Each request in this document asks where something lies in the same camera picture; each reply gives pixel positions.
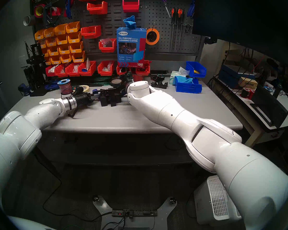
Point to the blue cloth in bin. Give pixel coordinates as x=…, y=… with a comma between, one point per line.
x=186, y=80

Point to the blue bench vise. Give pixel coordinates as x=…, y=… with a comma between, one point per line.
x=24, y=88

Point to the white air purifier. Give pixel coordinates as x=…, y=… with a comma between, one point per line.
x=216, y=203

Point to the blue cleaning cloths box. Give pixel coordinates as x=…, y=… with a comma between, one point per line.
x=132, y=47

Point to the metal peg hook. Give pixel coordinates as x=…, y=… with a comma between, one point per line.
x=188, y=28

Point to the orange tape reel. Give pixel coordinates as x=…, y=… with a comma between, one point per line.
x=158, y=36

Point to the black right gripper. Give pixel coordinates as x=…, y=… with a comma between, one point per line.
x=124, y=89

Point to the black tilted screen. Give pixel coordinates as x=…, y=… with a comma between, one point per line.
x=268, y=105

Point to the blue clamp on bench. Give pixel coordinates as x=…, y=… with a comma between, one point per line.
x=52, y=85

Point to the yellow storage bin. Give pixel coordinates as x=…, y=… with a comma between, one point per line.
x=62, y=40
x=39, y=35
x=56, y=60
x=46, y=52
x=64, y=49
x=43, y=43
x=48, y=61
x=51, y=42
x=54, y=51
x=74, y=37
x=66, y=59
x=73, y=27
x=60, y=30
x=49, y=33
x=76, y=48
x=79, y=57

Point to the blue hanging hand tool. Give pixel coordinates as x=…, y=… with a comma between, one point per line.
x=68, y=6

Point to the green tissue box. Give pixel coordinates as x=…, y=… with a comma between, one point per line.
x=174, y=76

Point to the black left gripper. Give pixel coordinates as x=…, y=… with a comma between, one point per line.
x=82, y=99

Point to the upturned red bin stack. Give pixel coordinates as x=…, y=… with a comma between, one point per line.
x=139, y=78

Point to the black equipment stand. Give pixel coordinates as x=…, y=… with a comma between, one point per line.
x=34, y=71

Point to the yellow item in bin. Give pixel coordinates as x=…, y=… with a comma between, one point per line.
x=197, y=71

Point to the blue storage bin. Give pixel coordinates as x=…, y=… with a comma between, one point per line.
x=191, y=66
x=188, y=88

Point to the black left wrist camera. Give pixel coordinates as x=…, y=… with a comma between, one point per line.
x=78, y=90

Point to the dark louvered bin panel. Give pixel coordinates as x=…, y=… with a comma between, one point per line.
x=115, y=18

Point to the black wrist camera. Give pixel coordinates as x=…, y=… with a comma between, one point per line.
x=78, y=90
x=129, y=77

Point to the black hanging clamp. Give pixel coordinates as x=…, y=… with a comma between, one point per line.
x=48, y=16

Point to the blue cloth in box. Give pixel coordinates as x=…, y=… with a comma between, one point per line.
x=130, y=22

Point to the black power strip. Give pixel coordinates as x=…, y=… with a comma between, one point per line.
x=134, y=212

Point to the blue spring clamp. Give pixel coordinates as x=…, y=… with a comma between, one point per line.
x=194, y=4
x=190, y=9

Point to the grey perforated pegboard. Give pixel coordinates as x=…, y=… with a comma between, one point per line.
x=156, y=14

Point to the red and yellow tape roll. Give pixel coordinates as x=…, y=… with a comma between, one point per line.
x=39, y=11

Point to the beige masking tape roll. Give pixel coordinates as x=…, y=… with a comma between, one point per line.
x=86, y=88

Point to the white wall plate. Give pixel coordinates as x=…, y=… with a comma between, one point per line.
x=22, y=61

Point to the black monitor mount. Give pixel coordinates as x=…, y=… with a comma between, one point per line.
x=210, y=40

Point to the grey duct tape roll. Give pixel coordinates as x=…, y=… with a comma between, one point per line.
x=31, y=19

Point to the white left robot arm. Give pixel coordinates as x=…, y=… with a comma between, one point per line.
x=26, y=126

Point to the dark blue equipment box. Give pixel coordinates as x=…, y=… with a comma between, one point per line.
x=230, y=73

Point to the red white hanging item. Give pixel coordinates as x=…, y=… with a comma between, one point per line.
x=55, y=11

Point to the orange black screwdriver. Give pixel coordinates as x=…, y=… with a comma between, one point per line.
x=179, y=14
x=173, y=14
x=183, y=15

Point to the black caster knob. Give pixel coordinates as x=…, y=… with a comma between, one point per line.
x=172, y=200
x=95, y=198

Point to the large black monitor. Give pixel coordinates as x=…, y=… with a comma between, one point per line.
x=242, y=16

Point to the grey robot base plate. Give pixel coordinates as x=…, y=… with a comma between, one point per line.
x=146, y=223

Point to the small green circuit board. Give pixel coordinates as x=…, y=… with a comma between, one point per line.
x=161, y=76

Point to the blue bar clamp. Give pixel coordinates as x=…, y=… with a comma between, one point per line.
x=95, y=91

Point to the small cardboard box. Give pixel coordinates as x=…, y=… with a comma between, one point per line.
x=248, y=83

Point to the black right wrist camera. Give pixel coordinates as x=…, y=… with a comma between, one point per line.
x=129, y=77

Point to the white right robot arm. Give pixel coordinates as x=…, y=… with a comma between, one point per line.
x=182, y=121

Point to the green cutting mat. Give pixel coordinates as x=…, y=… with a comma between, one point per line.
x=103, y=79

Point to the black tape roll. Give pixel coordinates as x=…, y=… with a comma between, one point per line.
x=112, y=84

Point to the small black printed part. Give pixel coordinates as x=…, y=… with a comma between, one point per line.
x=159, y=85

